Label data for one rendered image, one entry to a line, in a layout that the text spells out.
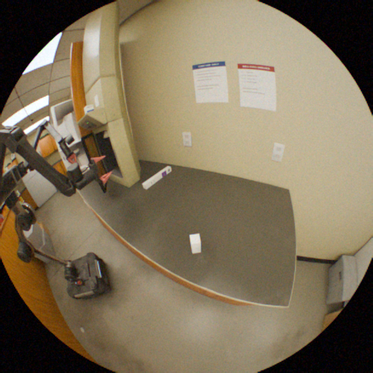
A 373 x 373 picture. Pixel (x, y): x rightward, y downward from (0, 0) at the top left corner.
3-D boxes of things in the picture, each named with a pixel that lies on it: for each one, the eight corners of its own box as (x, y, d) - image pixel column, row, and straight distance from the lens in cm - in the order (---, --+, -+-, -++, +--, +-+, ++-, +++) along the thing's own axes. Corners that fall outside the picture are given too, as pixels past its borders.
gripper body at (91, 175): (94, 163, 64) (81, 171, 62) (102, 181, 66) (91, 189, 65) (90, 162, 70) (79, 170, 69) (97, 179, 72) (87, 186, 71)
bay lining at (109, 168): (128, 160, 123) (118, 124, 117) (146, 162, 103) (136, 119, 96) (108, 172, 113) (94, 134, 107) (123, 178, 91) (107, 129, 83)
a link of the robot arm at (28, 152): (15, 134, 74) (3, 145, 66) (20, 125, 71) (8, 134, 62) (70, 186, 75) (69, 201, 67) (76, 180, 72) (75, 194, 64)
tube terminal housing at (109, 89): (129, 166, 128) (111, 89, 124) (151, 171, 104) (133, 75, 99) (109, 179, 119) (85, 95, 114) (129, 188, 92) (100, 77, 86)
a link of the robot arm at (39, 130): (42, 128, 153) (37, 122, 148) (51, 124, 144) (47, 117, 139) (30, 172, 133) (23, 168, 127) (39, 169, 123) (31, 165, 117)
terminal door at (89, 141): (108, 175, 116) (92, 132, 108) (105, 194, 89) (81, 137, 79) (106, 175, 116) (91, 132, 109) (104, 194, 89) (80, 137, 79)
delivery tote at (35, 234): (43, 227, 323) (33, 215, 314) (44, 244, 272) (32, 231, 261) (33, 238, 340) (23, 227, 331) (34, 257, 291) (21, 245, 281)
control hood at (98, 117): (91, 129, 110) (89, 118, 111) (108, 122, 80) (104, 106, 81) (79, 135, 107) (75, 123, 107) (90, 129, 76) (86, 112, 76)
